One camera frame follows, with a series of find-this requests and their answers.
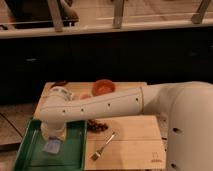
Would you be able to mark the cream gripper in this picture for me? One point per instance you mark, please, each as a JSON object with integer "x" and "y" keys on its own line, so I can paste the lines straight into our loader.
{"x": 58, "y": 131}

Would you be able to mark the blue sponge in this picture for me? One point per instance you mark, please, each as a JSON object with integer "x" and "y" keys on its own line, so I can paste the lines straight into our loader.
{"x": 52, "y": 146}

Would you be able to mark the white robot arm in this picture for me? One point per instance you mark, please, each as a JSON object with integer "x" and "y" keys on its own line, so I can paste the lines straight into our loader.
{"x": 188, "y": 106}

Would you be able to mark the green plastic tray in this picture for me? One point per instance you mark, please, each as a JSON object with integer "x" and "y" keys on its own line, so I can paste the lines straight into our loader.
{"x": 71, "y": 157}

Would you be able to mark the brown dried fruit pile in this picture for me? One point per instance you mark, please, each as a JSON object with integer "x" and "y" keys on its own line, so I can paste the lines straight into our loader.
{"x": 96, "y": 126}

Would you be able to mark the white cup with orange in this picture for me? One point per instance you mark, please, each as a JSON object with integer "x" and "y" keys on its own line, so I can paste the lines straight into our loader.
{"x": 85, "y": 96}

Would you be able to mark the dark red sausage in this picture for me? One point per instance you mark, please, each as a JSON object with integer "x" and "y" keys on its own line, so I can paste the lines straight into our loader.
{"x": 60, "y": 83}

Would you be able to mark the silver fork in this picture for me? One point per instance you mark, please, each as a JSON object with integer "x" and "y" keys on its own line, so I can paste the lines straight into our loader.
{"x": 99, "y": 151}

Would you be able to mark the orange bowl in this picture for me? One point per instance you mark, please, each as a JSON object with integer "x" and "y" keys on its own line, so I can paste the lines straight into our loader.
{"x": 103, "y": 86}

